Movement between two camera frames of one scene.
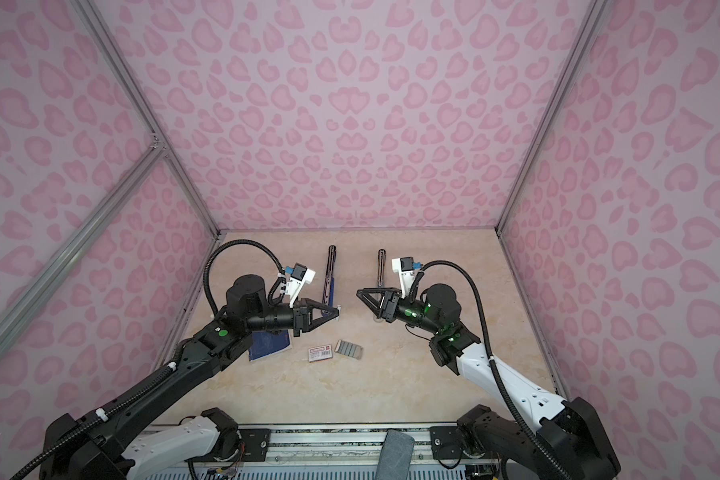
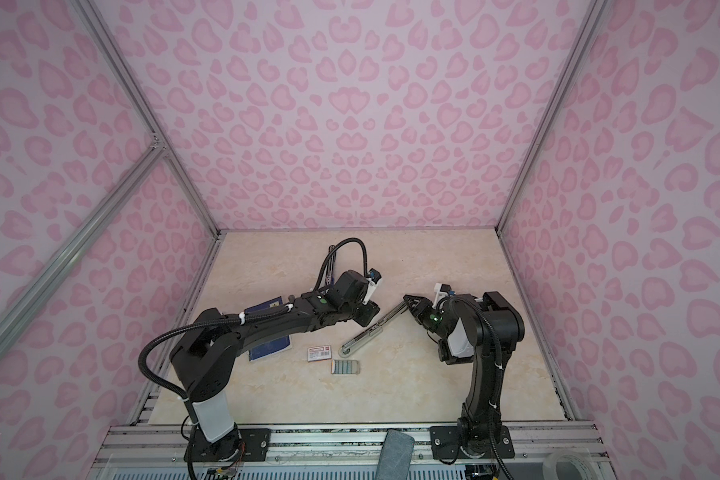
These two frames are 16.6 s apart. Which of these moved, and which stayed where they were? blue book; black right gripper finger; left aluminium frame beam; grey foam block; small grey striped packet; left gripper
Moved: left gripper; small grey striped packet; black right gripper finger
Stayed: left aluminium frame beam; blue book; grey foam block
